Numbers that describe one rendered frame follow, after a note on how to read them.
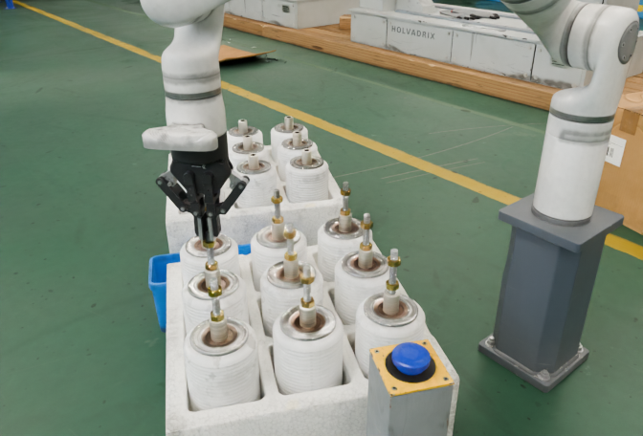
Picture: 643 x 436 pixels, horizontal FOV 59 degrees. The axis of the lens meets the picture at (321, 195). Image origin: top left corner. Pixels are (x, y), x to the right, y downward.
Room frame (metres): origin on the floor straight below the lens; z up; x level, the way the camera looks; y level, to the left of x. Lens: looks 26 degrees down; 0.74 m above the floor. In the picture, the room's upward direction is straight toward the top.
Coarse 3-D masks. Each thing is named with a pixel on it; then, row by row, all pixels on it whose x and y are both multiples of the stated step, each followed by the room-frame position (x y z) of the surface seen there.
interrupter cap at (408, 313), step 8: (376, 296) 0.67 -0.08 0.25; (400, 296) 0.67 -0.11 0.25; (408, 296) 0.67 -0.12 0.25; (368, 304) 0.65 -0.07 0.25; (376, 304) 0.65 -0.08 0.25; (400, 304) 0.65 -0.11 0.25; (408, 304) 0.65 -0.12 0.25; (368, 312) 0.63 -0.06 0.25; (376, 312) 0.64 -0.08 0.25; (400, 312) 0.64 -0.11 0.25; (408, 312) 0.63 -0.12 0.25; (416, 312) 0.63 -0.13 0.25; (376, 320) 0.61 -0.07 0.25; (384, 320) 0.62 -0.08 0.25; (392, 320) 0.62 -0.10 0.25; (400, 320) 0.62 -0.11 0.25; (408, 320) 0.61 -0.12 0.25
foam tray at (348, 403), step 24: (168, 264) 0.87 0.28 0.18; (240, 264) 0.87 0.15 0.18; (312, 264) 0.87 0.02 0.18; (168, 288) 0.80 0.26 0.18; (168, 312) 0.73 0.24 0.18; (336, 312) 0.73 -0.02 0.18; (168, 336) 0.67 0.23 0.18; (264, 336) 0.67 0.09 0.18; (168, 360) 0.62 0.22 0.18; (264, 360) 0.62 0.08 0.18; (168, 384) 0.58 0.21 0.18; (264, 384) 0.58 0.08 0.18; (360, 384) 0.57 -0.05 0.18; (456, 384) 0.59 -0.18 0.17; (168, 408) 0.53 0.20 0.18; (216, 408) 0.53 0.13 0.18; (240, 408) 0.53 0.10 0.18; (264, 408) 0.53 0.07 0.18; (288, 408) 0.53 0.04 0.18; (312, 408) 0.54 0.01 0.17; (336, 408) 0.55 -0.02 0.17; (360, 408) 0.55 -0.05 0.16; (168, 432) 0.50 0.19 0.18; (192, 432) 0.50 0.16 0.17; (216, 432) 0.51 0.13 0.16; (240, 432) 0.52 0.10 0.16; (264, 432) 0.52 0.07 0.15; (288, 432) 0.53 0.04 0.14; (312, 432) 0.54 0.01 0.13; (336, 432) 0.55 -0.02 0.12; (360, 432) 0.55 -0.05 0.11
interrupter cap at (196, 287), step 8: (200, 272) 0.73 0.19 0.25; (224, 272) 0.73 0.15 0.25; (232, 272) 0.73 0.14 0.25; (192, 280) 0.71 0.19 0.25; (200, 280) 0.71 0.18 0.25; (224, 280) 0.71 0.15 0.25; (232, 280) 0.71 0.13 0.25; (192, 288) 0.69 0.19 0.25; (200, 288) 0.69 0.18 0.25; (224, 288) 0.69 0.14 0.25; (232, 288) 0.69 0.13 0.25; (200, 296) 0.67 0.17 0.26; (208, 296) 0.67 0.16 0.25; (224, 296) 0.67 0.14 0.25
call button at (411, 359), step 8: (400, 344) 0.48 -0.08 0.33; (408, 344) 0.48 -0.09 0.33; (416, 344) 0.48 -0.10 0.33; (392, 352) 0.47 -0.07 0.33; (400, 352) 0.47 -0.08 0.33; (408, 352) 0.47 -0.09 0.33; (416, 352) 0.47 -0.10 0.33; (424, 352) 0.47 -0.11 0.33; (392, 360) 0.46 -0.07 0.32; (400, 360) 0.46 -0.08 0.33; (408, 360) 0.45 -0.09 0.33; (416, 360) 0.45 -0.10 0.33; (424, 360) 0.46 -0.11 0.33; (400, 368) 0.45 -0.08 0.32; (408, 368) 0.45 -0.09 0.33; (416, 368) 0.45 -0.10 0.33; (424, 368) 0.45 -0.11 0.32
